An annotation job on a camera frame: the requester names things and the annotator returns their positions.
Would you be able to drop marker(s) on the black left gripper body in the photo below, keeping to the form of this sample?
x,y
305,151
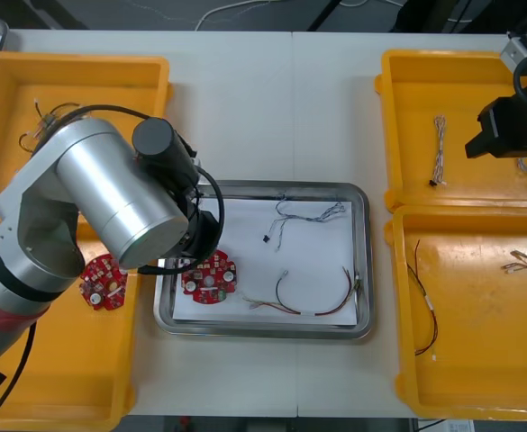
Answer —
x,y
202,234

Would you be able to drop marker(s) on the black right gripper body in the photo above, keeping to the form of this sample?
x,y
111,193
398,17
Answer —
x,y
497,130

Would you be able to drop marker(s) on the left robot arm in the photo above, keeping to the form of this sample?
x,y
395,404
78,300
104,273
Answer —
x,y
110,189

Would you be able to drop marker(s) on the white printed label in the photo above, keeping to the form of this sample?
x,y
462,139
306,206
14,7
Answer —
x,y
457,426

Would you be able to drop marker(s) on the yellow-orange plastic bin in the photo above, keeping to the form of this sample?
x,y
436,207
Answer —
x,y
110,85
470,387
65,360
470,90

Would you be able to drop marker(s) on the round red circuit board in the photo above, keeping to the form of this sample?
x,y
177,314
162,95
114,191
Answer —
x,y
98,281
209,288

